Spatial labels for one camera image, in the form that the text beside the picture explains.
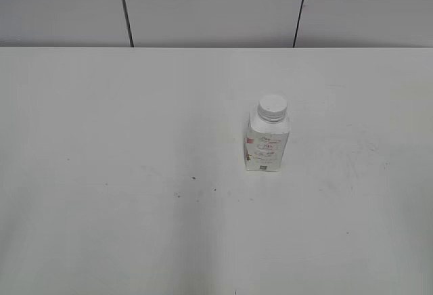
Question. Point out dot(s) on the white screw cap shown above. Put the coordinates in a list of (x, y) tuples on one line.
[(272, 108)]

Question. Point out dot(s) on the white drink bottle carton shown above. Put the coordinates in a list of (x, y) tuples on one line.
[(265, 143)]

